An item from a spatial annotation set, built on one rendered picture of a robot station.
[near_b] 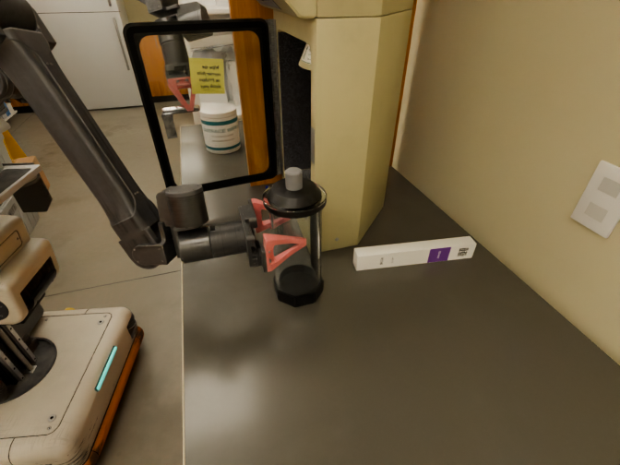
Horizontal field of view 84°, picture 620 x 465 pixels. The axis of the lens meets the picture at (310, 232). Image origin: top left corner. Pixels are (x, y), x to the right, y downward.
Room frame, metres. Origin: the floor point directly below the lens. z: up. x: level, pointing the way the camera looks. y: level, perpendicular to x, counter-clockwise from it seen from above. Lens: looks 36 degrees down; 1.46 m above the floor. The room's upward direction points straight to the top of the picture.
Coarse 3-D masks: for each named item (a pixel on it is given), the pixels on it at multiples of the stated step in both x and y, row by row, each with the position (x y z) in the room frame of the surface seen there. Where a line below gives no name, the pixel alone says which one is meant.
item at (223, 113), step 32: (224, 32) 0.87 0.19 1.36; (160, 64) 0.81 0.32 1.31; (192, 64) 0.84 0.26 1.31; (224, 64) 0.87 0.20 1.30; (256, 64) 0.90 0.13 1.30; (160, 96) 0.81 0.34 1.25; (192, 96) 0.83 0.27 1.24; (224, 96) 0.86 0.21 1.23; (256, 96) 0.89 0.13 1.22; (192, 128) 0.83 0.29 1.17; (224, 128) 0.86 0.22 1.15; (256, 128) 0.89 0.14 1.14; (192, 160) 0.82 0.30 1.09; (224, 160) 0.85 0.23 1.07; (256, 160) 0.89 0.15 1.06
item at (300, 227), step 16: (272, 208) 0.46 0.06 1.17; (304, 208) 0.46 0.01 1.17; (272, 224) 0.48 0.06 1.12; (288, 224) 0.46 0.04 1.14; (304, 224) 0.46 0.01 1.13; (320, 224) 0.49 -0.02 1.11; (320, 240) 0.49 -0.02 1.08; (304, 256) 0.46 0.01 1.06; (320, 256) 0.50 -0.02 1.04; (288, 272) 0.46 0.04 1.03; (304, 272) 0.46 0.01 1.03; (320, 272) 0.50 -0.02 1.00; (288, 288) 0.46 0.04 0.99; (304, 288) 0.46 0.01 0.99
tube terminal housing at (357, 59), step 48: (336, 0) 0.63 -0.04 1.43; (384, 0) 0.66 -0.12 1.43; (336, 48) 0.63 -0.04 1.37; (384, 48) 0.68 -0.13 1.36; (336, 96) 0.63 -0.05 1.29; (384, 96) 0.72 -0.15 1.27; (336, 144) 0.63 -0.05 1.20; (384, 144) 0.76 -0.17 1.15; (336, 192) 0.64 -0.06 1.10; (384, 192) 0.82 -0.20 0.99; (336, 240) 0.64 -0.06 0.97
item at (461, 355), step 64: (256, 192) 0.91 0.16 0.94; (192, 320) 0.42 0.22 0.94; (256, 320) 0.42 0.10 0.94; (320, 320) 0.42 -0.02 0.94; (384, 320) 0.42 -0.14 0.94; (448, 320) 0.42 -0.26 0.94; (512, 320) 0.42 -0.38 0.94; (192, 384) 0.30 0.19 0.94; (256, 384) 0.30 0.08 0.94; (320, 384) 0.30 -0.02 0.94; (384, 384) 0.30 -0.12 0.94; (448, 384) 0.30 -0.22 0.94; (512, 384) 0.30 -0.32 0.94; (576, 384) 0.30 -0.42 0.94; (192, 448) 0.20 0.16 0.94; (256, 448) 0.20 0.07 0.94; (320, 448) 0.20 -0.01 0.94; (384, 448) 0.20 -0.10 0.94; (448, 448) 0.20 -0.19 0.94; (512, 448) 0.20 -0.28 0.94; (576, 448) 0.20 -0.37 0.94
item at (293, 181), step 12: (288, 168) 0.51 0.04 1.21; (288, 180) 0.50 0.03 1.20; (300, 180) 0.50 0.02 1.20; (276, 192) 0.49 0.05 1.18; (288, 192) 0.49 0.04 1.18; (300, 192) 0.49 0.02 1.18; (312, 192) 0.49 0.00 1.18; (276, 204) 0.47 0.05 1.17; (288, 204) 0.46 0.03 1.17; (300, 204) 0.46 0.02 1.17; (312, 204) 0.47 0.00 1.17
